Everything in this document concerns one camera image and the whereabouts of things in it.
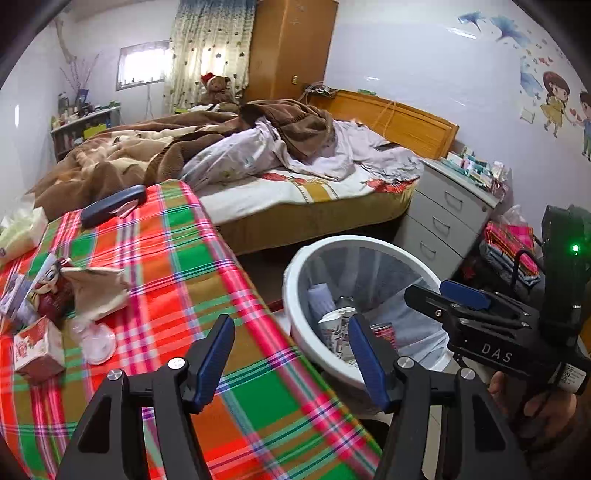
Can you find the bed with wooden headboard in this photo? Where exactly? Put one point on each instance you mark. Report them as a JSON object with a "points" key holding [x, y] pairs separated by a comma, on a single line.
{"points": [[281, 207]]}

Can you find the brown blanket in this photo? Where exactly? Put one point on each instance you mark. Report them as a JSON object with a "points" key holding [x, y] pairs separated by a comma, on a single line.
{"points": [[150, 152]]}

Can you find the patterned curtain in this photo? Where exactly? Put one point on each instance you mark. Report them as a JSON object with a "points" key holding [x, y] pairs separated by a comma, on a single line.
{"points": [[208, 37]]}

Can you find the window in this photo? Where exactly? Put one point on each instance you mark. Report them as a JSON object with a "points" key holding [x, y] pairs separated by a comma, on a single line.
{"points": [[143, 64]]}

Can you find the clear plastic cup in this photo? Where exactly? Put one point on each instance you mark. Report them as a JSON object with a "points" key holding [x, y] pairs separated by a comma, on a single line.
{"points": [[96, 341]]}

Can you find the grey drawer nightstand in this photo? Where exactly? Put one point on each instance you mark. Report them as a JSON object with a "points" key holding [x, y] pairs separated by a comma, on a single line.
{"points": [[445, 218]]}

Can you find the paper bag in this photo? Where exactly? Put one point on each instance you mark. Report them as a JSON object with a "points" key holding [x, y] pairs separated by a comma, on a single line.
{"points": [[98, 292]]}

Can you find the wooden wardrobe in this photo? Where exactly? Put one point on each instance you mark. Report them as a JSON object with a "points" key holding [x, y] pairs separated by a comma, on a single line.
{"points": [[289, 48]]}

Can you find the plaid red green tablecloth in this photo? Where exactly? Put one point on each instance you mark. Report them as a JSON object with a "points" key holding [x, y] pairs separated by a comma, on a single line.
{"points": [[272, 417]]}

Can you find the cluttered shelf desk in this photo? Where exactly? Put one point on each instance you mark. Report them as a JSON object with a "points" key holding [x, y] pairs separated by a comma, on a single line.
{"points": [[77, 122]]}

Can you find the red white milk carton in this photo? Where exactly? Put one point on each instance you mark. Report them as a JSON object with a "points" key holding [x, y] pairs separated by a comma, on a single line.
{"points": [[38, 351]]}

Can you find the red milk can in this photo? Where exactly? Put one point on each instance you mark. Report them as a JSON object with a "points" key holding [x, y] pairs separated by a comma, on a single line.
{"points": [[385, 335], [51, 294]]}

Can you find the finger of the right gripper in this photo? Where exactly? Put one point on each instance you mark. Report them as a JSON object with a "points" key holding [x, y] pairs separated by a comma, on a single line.
{"points": [[464, 295], [438, 306]]}

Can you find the white round trash bin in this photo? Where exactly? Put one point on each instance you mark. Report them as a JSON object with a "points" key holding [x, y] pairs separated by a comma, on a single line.
{"points": [[374, 274]]}

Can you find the tissue pack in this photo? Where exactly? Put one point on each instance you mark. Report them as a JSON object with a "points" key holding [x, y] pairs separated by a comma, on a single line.
{"points": [[22, 229]]}

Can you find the folded colourful cloth stack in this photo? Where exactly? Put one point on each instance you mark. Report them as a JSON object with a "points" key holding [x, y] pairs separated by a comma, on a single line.
{"points": [[509, 249]]}

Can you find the right hand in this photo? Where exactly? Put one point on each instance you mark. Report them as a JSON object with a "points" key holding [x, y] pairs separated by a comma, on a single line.
{"points": [[555, 409]]}

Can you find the purple white milk carton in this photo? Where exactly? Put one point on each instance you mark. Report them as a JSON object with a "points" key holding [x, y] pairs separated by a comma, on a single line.
{"points": [[15, 305]]}

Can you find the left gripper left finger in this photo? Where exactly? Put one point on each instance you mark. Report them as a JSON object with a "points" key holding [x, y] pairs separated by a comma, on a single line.
{"points": [[108, 442]]}

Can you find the teddy bear with santa hat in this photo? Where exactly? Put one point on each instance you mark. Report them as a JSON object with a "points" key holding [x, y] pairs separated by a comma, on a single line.
{"points": [[217, 94]]}

